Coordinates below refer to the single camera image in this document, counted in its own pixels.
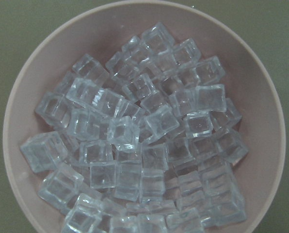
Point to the pile of clear ice cubes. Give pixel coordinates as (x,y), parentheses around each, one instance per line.
(155,156)

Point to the pink bowl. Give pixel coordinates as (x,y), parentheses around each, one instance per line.
(134,35)

